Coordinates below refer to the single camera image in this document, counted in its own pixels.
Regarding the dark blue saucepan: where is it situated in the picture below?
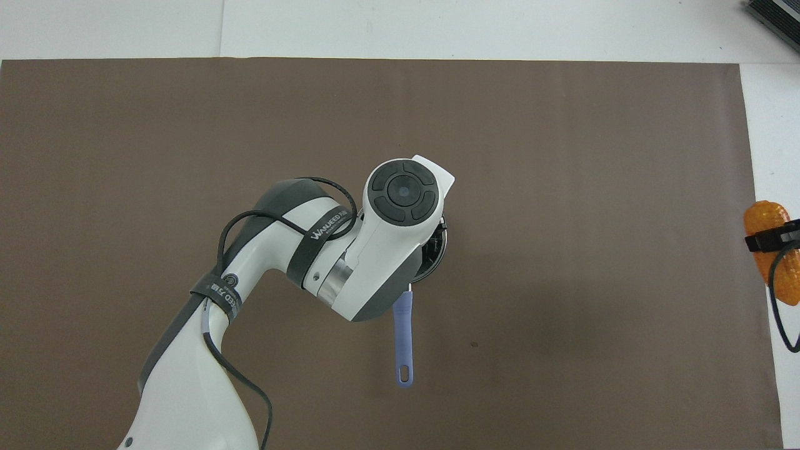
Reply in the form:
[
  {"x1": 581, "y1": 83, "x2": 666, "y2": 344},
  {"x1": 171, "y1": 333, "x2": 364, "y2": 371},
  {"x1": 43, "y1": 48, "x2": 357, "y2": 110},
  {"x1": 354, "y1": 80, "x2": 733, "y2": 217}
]
[{"x1": 393, "y1": 216, "x2": 450, "y2": 389}]

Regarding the yellow corn cob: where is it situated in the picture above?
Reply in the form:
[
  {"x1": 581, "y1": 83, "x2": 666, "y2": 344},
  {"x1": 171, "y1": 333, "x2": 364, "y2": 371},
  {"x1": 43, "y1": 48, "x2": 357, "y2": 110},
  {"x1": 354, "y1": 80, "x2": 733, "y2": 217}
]
[{"x1": 743, "y1": 200, "x2": 800, "y2": 307}]

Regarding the brown table mat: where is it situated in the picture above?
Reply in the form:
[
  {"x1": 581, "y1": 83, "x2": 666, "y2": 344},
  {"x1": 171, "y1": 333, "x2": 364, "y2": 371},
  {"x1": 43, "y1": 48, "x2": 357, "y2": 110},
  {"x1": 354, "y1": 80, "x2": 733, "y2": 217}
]
[{"x1": 0, "y1": 57, "x2": 786, "y2": 450}]

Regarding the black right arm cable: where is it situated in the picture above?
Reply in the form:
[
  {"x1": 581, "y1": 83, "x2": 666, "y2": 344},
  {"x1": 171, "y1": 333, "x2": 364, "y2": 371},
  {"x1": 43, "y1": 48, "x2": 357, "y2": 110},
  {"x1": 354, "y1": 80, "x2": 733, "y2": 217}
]
[{"x1": 768, "y1": 242, "x2": 800, "y2": 354}]

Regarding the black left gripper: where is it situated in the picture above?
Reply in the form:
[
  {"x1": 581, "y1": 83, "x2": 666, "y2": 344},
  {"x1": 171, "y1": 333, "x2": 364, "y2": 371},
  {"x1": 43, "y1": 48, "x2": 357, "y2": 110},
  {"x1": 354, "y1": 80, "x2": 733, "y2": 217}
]
[{"x1": 428, "y1": 217, "x2": 447, "y2": 257}]

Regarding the black ribbed device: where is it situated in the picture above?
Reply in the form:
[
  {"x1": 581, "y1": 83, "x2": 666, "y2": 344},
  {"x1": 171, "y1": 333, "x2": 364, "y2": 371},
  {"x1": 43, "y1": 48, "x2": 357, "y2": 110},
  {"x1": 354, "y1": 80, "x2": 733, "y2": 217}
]
[{"x1": 744, "y1": 0, "x2": 800, "y2": 37}]

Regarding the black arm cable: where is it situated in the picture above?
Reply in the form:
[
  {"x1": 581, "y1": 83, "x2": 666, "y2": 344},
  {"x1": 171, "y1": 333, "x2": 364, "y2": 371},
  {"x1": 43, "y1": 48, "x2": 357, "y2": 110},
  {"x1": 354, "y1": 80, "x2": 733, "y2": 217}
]
[
  {"x1": 768, "y1": 242, "x2": 800, "y2": 354},
  {"x1": 201, "y1": 177, "x2": 359, "y2": 450}
]

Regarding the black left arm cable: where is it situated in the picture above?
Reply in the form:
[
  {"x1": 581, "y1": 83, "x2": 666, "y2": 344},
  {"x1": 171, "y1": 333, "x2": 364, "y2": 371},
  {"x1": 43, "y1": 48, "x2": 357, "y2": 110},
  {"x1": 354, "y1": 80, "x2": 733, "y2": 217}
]
[{"x1": 201, "y1": 177, "x2": 359, "y2": 450}]

